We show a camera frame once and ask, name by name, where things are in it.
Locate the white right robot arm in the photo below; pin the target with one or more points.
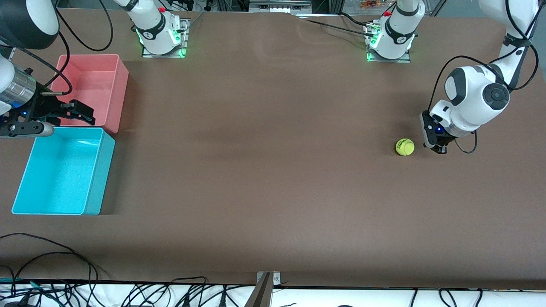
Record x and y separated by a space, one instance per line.
149 25

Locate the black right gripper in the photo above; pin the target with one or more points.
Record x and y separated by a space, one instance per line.
42 105

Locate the yellow-green tennis ball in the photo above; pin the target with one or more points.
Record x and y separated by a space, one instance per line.
405 147

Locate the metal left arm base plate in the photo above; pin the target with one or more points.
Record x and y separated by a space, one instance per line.
405 58

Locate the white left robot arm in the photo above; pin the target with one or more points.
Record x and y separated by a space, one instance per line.
473 98

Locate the metal table edge bracket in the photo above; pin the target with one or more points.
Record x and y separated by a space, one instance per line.
276 278

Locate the pink plastic bin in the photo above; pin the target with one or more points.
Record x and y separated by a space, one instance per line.
98 85

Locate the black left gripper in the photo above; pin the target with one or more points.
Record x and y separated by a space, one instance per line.
441 143

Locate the silver aluminium frame rail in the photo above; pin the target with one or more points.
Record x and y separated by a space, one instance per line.
279 5

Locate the grey metal post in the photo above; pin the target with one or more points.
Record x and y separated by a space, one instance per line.
261 294

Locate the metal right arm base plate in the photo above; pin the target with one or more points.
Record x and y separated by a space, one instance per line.
186 42

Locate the orange packet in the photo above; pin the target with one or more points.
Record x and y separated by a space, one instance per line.
371 4

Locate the blue plastic bin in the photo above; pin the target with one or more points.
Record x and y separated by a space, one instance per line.
59 175

